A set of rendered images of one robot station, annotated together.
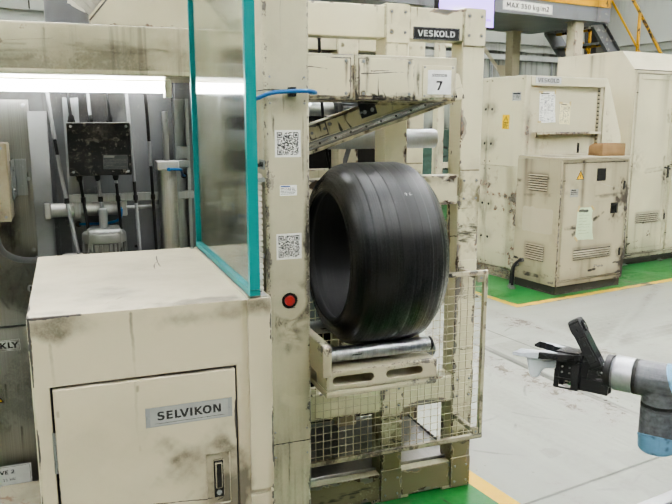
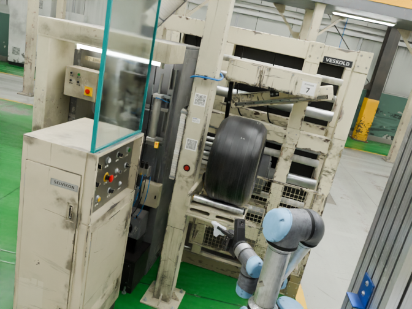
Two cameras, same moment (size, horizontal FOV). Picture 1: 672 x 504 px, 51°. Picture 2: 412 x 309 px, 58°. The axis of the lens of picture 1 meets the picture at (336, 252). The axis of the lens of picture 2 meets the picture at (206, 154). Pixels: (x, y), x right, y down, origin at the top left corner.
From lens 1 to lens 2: 1.19 m
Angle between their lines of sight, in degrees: 31
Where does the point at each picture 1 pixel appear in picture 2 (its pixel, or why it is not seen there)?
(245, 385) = (84, 184)
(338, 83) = (251, 77)
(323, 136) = (248, 100)
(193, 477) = (62, 208)
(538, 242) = not seen: outside the picture
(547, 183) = not seen: outside the picture
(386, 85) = (277, 83)
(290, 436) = (175, 225)
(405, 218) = (233, 148)
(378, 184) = (232, 129)
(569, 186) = not seen: outside the picture
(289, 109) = (203, 84)
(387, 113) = (284, 97)
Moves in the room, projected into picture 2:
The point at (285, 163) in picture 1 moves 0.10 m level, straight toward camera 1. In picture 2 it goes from (197, 108) to (188, 109)
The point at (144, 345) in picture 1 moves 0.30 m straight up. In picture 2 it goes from (54, 156) to (59, 94)
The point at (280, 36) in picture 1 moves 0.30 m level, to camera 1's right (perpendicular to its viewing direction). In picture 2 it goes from (206, 51) to (250, 62)
